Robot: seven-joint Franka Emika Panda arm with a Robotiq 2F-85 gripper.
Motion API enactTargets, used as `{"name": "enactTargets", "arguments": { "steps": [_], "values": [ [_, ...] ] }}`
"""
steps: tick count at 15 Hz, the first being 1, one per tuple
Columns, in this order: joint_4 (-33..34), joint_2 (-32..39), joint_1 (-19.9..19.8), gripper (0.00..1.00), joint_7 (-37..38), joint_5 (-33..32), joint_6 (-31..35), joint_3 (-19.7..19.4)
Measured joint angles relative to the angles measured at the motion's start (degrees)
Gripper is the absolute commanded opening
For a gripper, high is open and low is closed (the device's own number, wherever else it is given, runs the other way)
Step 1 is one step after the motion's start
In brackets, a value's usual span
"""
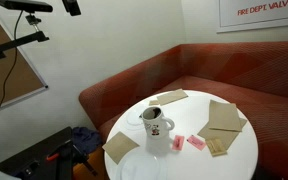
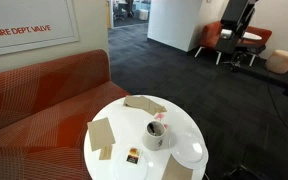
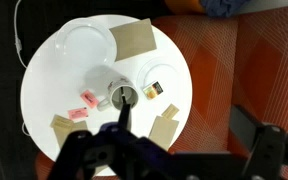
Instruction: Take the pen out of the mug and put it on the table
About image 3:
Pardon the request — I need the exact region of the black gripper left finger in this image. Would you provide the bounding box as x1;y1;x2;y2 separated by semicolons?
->
47;122;132;180

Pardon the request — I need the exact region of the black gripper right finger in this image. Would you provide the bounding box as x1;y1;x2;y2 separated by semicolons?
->
230;105;287;180

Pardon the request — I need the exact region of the black spoon handle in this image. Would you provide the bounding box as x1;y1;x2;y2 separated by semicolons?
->
118;87;133;131

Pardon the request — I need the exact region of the white mug with red print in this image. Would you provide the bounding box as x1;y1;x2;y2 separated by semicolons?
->
96;75;140;112

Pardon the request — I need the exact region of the pink sweetener packet purple print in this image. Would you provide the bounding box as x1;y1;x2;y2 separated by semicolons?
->
67;106;89;121

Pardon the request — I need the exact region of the pink Sweet'N Low packet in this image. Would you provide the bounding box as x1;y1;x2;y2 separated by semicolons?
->
80;89;100;110

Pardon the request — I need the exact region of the round white table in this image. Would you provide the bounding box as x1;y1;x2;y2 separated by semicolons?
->
33;3;288;180

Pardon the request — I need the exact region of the black and yellow tea packet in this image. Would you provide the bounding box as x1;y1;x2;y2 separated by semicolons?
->
142;80;164;101

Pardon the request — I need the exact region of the small brown sugar packet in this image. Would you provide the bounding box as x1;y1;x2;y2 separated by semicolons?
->
160;103;181;120

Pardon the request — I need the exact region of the large white plate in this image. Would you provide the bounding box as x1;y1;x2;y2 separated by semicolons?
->
54;18;117;69

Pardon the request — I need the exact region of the small white plate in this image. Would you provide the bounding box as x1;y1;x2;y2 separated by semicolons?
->
136;57;180;94

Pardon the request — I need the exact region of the large brown paper napkin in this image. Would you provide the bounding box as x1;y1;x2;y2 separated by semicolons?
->
108;18;158;63

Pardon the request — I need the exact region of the blue cloth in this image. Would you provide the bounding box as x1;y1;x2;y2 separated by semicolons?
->
199;0;252;18

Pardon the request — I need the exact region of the orange cushion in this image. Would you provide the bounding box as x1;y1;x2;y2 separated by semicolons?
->
163;0;205;15

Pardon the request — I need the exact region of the white cable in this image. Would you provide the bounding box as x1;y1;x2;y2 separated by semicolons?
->
13;0;32;137

